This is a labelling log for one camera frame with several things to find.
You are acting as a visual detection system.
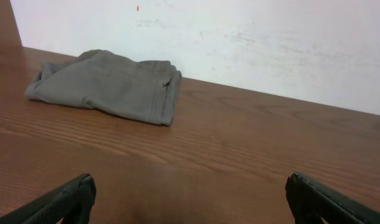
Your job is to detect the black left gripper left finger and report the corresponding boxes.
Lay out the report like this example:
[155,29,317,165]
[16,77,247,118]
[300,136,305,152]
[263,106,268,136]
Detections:
[0,174,97,224]

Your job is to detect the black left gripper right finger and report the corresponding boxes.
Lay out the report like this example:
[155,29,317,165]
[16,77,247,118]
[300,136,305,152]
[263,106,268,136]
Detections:
[285,172,380,224]

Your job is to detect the folded grey shorts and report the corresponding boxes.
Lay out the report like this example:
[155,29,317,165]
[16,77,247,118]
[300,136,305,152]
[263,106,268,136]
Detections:
[25,50,182,126]

